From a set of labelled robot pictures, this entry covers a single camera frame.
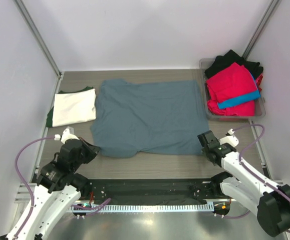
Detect slotted cable duct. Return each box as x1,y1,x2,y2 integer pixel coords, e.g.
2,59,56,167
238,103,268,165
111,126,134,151
67,202,214,214

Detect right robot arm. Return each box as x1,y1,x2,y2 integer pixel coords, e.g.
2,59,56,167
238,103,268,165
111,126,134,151
198,130,290,237

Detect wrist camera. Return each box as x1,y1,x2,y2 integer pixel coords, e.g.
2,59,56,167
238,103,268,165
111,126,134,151
219,129,239,148
54,126,79,144

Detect aluminium front rail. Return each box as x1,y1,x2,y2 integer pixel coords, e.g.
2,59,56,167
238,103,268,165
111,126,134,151
15,180,283,204

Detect folded dark green t shirt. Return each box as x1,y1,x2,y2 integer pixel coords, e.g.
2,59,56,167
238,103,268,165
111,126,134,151
46,86,93,128

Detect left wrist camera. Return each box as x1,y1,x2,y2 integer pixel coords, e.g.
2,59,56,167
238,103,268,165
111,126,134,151
54,126,79,144

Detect left aluminium frame post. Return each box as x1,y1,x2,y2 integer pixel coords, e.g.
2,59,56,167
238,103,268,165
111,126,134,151
13,0,63,79

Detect black t shirt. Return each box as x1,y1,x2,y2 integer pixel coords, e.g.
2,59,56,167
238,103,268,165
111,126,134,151
204,50,263,79

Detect red t shirt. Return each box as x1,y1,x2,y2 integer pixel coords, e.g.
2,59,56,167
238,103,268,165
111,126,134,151
206,62,263,117

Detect bright blue t shirt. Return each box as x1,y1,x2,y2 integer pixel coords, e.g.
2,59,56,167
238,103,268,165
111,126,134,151
216,69,260,109

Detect grey blue t shirt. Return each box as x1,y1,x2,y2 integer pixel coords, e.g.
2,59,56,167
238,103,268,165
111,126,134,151
91,79,209,158

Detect right aluminium frame post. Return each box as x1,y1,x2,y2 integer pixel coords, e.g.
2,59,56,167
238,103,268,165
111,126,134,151
242,0,281,60

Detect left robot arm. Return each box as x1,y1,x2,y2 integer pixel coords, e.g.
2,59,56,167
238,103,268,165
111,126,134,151
0,134,100,240

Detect aluminium frame post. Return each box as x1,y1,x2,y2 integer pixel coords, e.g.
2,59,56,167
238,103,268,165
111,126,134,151
242,0,281,60
13,0,63,79

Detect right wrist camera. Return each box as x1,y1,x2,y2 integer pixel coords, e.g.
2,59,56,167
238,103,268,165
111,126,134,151
219,129,239,148

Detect folded white t shirt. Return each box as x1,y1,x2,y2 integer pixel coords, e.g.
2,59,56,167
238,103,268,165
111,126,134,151
53,88,96,128

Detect grey plastic bin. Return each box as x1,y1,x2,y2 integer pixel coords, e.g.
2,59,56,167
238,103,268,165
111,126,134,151
198,58,266,122

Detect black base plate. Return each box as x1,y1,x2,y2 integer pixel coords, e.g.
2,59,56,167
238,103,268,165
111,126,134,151
87,178,229,206

